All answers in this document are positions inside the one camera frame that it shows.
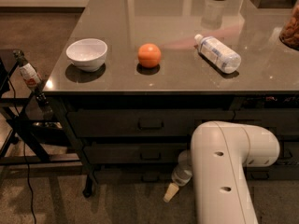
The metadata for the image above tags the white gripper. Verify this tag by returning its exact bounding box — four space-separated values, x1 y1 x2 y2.
164 150 192 203

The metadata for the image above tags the drawer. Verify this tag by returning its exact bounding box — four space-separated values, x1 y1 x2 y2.
94 165 174 184
67 109 233 137
235 108 299 137
277 141 299 166
246 165 299 180
84 143 188 164

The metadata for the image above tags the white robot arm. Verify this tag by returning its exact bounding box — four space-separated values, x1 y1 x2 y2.
164 121 280 224

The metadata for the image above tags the dark drawer cabinet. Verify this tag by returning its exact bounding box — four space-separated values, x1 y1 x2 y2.
43 91 299 198

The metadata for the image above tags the orange round fruit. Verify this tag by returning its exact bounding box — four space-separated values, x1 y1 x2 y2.
137 43 162 68

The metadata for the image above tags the clear plastic water bottle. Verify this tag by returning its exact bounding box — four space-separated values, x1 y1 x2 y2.
194 34 241 74

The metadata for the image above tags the white ceramic bowl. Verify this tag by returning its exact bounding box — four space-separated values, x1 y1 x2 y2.
65 38 107 72

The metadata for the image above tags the black side table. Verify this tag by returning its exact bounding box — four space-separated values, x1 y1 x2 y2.
0 49 79 166

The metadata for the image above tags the sauce bottle with label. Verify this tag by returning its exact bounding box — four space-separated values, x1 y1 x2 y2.
13 49 42 91

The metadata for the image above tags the black cable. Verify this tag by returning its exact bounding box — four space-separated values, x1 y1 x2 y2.
8 77 38 224

